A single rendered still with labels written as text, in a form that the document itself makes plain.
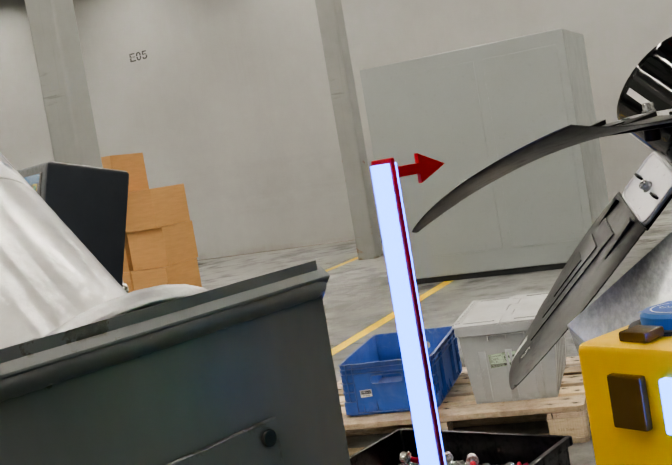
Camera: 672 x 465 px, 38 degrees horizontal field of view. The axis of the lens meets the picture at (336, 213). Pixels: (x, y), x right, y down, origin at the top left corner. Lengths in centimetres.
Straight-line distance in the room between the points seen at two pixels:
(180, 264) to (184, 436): 875
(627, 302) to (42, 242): 58
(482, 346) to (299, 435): 340
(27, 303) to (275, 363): 13
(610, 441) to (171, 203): 874
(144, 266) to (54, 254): 864
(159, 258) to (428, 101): 282
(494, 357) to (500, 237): 451
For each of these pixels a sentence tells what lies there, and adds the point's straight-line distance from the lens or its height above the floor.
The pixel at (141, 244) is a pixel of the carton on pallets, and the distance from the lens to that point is 917.
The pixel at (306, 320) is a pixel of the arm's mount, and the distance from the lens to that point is 55.
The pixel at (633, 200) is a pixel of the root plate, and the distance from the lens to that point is 112.
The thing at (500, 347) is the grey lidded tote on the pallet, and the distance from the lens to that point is 393.
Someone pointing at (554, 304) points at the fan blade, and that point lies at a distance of 114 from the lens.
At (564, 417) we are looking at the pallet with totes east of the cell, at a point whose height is 10.
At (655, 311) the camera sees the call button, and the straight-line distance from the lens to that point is 59.
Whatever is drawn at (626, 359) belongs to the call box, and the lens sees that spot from 56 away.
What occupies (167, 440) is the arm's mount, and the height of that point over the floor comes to 108.
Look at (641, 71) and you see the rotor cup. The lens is 107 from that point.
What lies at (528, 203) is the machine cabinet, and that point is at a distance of 831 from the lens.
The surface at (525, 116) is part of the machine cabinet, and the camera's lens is 827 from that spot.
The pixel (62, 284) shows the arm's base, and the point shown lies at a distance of 53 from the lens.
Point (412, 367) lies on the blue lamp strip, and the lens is 78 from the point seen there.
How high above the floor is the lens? 120
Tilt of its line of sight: 3 degrees down
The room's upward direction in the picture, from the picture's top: 10 degrees counter-clockwise
